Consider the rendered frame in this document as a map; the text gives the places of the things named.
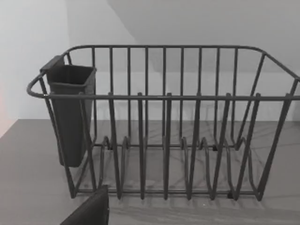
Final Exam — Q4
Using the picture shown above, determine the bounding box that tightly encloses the dark grey cutlery holder cup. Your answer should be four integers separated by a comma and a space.
39, 55, 97, 168

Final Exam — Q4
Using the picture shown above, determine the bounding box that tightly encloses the dark grey wire dish rack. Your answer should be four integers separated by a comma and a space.
26, 45, 300, 202

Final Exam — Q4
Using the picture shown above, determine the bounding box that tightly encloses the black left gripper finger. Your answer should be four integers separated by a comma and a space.
60, 184, 110, 225

